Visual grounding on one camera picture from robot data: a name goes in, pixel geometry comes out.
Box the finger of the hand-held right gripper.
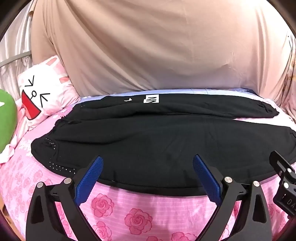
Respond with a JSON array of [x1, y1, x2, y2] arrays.
[[269, 151, 296, 184]]

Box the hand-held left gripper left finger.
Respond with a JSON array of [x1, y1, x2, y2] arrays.
[[25, 156, 104, 241]]

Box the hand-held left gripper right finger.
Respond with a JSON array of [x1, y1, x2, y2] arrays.
[[193, 154, 270, 241]]

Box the black pants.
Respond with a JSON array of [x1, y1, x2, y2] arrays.
[[31, 94, 296, 196]]

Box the pink floral bedsheet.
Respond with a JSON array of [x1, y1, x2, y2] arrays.
[[0, 88, 296, 241]]

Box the white satin curtain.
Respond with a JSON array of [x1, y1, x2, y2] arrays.
[[279, 32, 296, 114], [0, 5, 38, 102]]

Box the rabbit face pillow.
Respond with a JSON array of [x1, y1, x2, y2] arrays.
[[18, 55, 81, 127]]

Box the green plush toy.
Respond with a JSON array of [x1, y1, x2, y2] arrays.
[[0, 89, 18, 154]]

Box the beige cloth drape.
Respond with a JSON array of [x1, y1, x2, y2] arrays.
[[31, 0, 292, 107]]

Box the grey metal rail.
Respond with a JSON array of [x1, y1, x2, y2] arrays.
[[0, 51, 31, 68]]

